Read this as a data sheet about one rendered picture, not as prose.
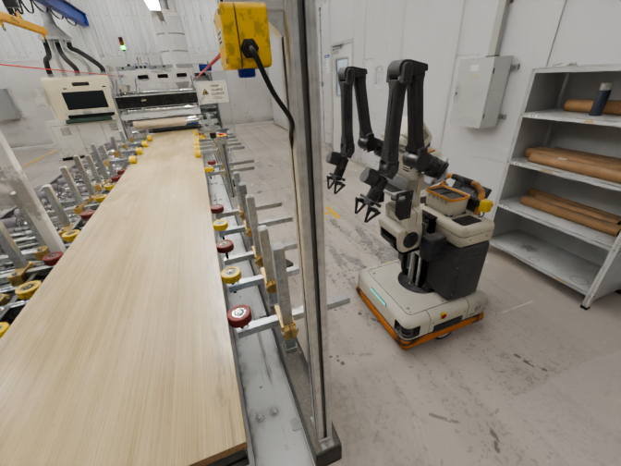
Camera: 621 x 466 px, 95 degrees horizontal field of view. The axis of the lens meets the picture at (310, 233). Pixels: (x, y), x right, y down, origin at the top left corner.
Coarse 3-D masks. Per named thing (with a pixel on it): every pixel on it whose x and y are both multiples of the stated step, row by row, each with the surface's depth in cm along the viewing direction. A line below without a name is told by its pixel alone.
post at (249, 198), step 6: (246, 198) 126; (252, 198) 127; (252, 204) 128; (252, 210) 129; (252, 216) 131; (252, 222) 132; (258, 222) 133; (252, 228) 134; (252, 234) 135; (258, 234) 136; (258, 240) 137; (258, 246) 139; (258, 252) 140
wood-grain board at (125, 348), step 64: (128, 192) 214; (192, 192) 206; (64, 256) 137; (128, 256) 133; (192, 256) 130; (64, 320) 99; (128, 320) 97; (192, 320) 95; (0, 384) 78; (64, 384) 77; (128, 384) 76; (192, 384) 75; (0, 448) 64; (64, 448) 63; (128, 448) 62; (192, 448) 62
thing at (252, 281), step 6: (288, 270) 126; (294, 270) 127; (252, 276) 124; (258, 276) 123; (240, 282) 121; (246, 282) 121; (252, 282) 122; (258, 282) 123; (234, 288) 120; (240, 288) 121
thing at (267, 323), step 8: (336, 296) 111; (344, 296) 111; (328, 304) 108; (336, 304) 110; (344, 304) 111; (296, 312) 105; (264, 320) 102; (272, 320) 102; (240, 328) 100; (248, 328) 100; (256, 328) 101; (264, 328) 102; (240, 336) 99
